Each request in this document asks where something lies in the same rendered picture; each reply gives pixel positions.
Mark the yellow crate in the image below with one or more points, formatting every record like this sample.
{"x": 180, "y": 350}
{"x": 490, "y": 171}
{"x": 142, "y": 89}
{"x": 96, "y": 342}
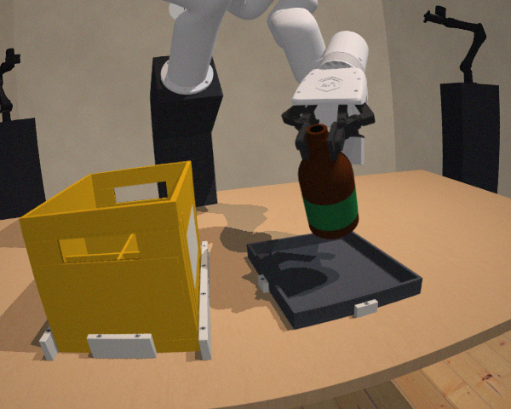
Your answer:
{"x": 153, "y": 294}

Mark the brown glass bottle with green label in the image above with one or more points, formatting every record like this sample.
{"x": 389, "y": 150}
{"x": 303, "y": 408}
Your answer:
{"x": 327, "y": 188}

